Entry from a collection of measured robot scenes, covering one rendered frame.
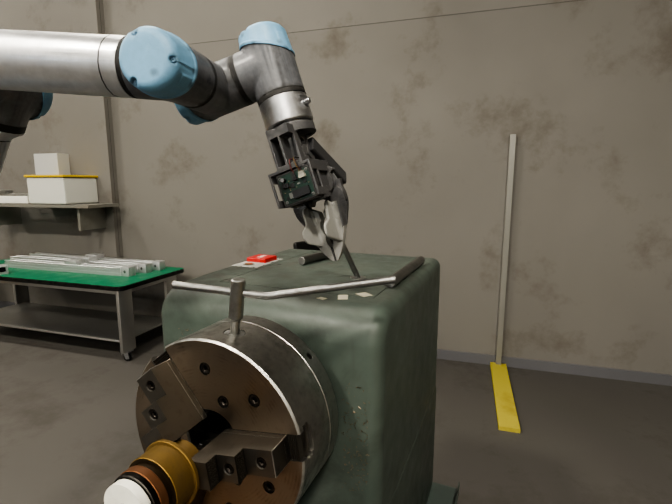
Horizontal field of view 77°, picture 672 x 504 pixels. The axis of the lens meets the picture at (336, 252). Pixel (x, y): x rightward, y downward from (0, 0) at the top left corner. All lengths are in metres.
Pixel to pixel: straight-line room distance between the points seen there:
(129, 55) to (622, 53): 3.45
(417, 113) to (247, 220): 1.78
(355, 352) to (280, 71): 0.45
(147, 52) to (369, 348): 0.51
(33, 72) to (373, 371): 0.63
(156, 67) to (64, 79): 0.14
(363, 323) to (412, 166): 2.89
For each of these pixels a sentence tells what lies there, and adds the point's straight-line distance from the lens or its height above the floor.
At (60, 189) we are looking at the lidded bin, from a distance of 4.72.
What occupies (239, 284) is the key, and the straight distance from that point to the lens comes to 0.64.
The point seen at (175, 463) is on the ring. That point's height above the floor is 1.11.
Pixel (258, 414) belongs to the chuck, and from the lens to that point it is 0.65.
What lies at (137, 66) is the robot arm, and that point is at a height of 1.60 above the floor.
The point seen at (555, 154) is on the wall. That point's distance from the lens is 3.57.
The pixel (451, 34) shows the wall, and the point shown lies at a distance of 3.68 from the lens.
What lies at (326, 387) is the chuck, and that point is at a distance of 0.70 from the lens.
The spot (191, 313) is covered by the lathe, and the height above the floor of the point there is 1.21.
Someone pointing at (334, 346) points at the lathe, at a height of 1.19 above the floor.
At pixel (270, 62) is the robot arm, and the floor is 1.63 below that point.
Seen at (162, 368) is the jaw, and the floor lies 1.19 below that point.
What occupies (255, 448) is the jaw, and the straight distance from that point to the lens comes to 0.62.
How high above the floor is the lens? 1.46
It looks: 9 degrees down
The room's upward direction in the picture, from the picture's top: straight up
